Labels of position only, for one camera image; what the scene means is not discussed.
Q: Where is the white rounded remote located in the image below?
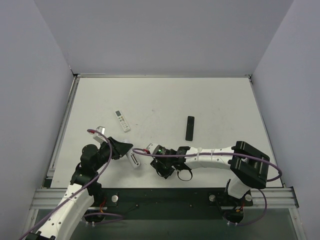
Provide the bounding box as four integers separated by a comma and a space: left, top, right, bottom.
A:
125, 147, 141, 169

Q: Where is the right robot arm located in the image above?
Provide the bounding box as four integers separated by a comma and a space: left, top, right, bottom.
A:
146, 141, 270, 199

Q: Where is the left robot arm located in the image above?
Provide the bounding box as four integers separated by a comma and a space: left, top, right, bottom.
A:
20, 135, 134, 240

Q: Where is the white air conditioner remote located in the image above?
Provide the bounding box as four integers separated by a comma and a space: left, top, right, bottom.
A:
115, 110, 131, 133

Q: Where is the black slim remote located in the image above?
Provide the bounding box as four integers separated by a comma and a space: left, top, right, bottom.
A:
185, 116, 195, 142

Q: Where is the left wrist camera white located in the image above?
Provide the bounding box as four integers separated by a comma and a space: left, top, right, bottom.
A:
88, 126, 105, 144

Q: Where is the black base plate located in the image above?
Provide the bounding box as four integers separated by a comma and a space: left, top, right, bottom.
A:
90, 187, 253, 220

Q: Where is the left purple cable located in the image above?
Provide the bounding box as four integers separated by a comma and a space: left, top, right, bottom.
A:
19, 129, 126, 240

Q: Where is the aluminium front rail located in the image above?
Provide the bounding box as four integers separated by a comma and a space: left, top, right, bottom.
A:
29, 188, 67, 210

